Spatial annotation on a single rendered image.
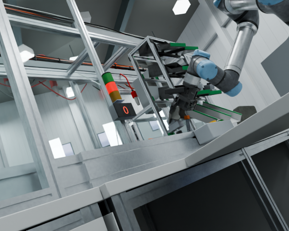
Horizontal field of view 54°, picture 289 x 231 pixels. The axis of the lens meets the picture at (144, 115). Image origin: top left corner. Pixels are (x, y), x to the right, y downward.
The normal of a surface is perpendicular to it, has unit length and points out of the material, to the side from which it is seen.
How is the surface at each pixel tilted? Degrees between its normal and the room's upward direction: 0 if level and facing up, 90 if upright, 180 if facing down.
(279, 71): 90
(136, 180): 90
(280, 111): 90
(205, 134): 90
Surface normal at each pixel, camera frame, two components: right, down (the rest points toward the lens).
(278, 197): -0.64, 0.05
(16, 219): 0.66, -0.47
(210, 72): 0.09, 0.36
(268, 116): -0.88, 0.26
